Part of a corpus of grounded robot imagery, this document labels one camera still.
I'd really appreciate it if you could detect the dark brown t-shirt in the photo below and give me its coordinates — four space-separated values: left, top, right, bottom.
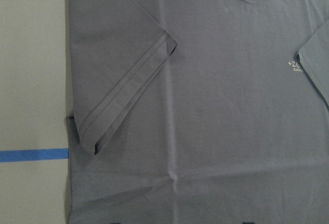
67 0 328 223

